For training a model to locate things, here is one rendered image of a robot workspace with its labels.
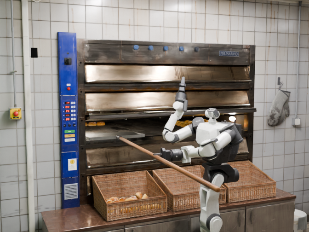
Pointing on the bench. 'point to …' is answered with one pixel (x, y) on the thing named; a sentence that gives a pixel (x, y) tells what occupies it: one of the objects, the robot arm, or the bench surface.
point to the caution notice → (72, 164)
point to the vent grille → (71, 191)
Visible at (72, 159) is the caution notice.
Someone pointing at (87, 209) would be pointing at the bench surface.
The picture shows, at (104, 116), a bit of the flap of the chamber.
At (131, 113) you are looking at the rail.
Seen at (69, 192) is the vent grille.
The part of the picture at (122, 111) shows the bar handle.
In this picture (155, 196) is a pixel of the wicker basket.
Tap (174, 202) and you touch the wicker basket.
